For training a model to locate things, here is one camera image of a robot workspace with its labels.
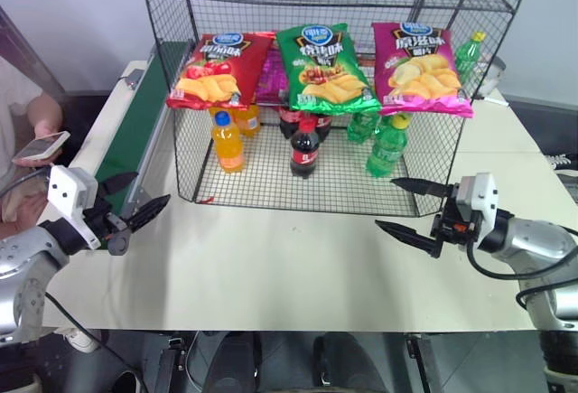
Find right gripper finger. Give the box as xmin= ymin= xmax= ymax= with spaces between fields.
xmin=388 ymin=176 xmax=452 ymax=199
xmin=374 ymin=220 xmax=441 ymax=257

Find person in white shirt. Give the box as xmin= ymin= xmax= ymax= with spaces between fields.
xmin=0 ymin=54 xmax=49 ymax=229

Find black box with white print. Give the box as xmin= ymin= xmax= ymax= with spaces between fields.
xmin=543 ymin=153 xmax=578 ymax=207

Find green soda bottle yellow cap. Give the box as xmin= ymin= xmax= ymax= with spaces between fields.
xmin=364 ymin=114 xmax=411 ymax=180
xmin=452 ymin=31 xmax=488 ymax=87

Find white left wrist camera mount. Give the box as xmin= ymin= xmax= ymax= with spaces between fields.
xmin=46 ymin=164 xmax=102 ymax=251

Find black table leg bracket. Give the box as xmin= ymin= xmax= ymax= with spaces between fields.
xmin=405 ymin=332 xmax=435 ymax=393
xmin=152 ymin=332 xmax=191 ymax=393

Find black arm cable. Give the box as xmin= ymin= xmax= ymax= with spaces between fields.
xmin=466 ymin=235 xmax=557 ymax=313
xmin=0 ymin=165 xmax=52 ymax=198

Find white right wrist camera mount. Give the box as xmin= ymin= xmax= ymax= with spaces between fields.
xmin=452 ymin=172 xmax=500 ymax=237

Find magenta potato chips bag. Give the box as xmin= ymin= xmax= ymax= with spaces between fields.
xmin=370 ymin=20 xmax=476 ymax=119

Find green conveyor belt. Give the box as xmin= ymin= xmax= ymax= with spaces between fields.
xmin=71 ymin=40 xmax=193 ymax=216

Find purple snack bag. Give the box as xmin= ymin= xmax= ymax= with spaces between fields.
xmin=254 ymin=46 xmax=291 ymax=108

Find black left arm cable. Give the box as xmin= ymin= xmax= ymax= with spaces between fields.
xmin=0 ymin=165 xmax=52 ymax=198

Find thin black cable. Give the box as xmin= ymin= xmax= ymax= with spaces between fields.
xmin=43 ymin=292 xmax=139 ymax=383

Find green potato chips bag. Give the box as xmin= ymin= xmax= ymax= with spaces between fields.
xmin=275 ymin=22 xmax=383 ymax=117

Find red potato chips bag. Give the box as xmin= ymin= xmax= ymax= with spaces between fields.
xmin=165 ymin=31 xmax=278 ymax=112

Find black round wheel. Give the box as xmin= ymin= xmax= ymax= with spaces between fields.
xmin=109 ymin=365 xmax=147 ymax=393

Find cola bottle red cap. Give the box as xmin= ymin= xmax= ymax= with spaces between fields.
xmin=288 ymin=117 xmax=323 ymax=181

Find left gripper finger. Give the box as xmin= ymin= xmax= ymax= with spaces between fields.
xmin=126 ymin=193 xmax=172 ymax=233
xmin=96 ymin=172 xmax=139 ymax=197

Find white smartphone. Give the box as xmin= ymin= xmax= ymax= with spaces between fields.
xmin=12 ymin=130 xmax=72 ymax=163

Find white shoe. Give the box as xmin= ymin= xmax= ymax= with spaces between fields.
xmin=54 ymin=325 xmax=102 ymax=354

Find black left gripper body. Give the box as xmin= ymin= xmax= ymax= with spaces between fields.
xmin=82 ymin=195 xmax=135 ymax=257

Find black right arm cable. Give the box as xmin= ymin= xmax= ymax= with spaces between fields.
xmin=466 ymin=235 xmax=557 ymax=313

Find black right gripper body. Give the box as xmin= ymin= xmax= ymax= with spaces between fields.
xmin=429 ymin=184 xmax=476 ymax=259

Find orange soda bottle blue cap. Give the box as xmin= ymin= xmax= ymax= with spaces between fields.
xmin=211 ymin=110 xmax=247 ymax=174

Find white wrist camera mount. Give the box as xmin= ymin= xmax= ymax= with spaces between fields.
xmin=452 ymin=172 xmax=500 ymax=237
xmin=46 ymin=164 xmax=102 ymax=251

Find white grey device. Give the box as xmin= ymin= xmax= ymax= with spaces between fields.
xmin=472 ymin=55 xmax=508 ymax=100

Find person's bare hand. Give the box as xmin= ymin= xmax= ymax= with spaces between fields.
xmin=12 ymin=120 xmax=64 ymax=170

